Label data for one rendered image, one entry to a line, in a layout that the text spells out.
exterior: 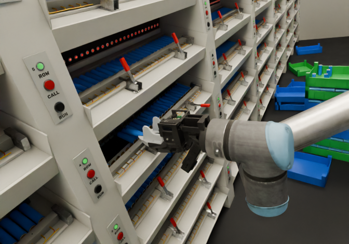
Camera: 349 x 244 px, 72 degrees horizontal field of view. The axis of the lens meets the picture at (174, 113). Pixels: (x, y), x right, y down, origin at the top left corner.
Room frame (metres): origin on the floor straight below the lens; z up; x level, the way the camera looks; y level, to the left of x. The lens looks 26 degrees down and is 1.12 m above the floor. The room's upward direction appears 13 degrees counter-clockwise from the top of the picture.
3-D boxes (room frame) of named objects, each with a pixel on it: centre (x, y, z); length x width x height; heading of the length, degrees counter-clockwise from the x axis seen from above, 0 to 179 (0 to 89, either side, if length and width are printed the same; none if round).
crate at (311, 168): (1.11, -0.68, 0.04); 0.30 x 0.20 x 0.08; 46
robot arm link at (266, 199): (0.40, -0.16, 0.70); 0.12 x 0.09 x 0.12; 173
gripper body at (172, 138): (0.50, -0.02, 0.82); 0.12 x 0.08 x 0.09; 54
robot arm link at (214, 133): (0.45, -0.08, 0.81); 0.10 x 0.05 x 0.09; 144
